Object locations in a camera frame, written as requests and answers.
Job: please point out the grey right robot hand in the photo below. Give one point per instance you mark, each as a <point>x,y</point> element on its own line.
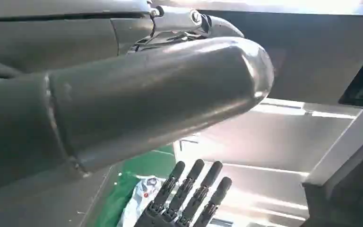
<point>181,200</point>

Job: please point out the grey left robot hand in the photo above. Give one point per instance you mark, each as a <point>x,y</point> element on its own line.
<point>144,100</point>

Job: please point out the white plastic parcel bag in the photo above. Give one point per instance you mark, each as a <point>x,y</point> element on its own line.
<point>137,200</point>

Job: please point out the green conveyor belt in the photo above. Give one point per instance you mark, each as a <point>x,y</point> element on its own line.
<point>128,175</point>

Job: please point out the steel conveyor frame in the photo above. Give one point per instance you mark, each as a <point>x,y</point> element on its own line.
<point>272,147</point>

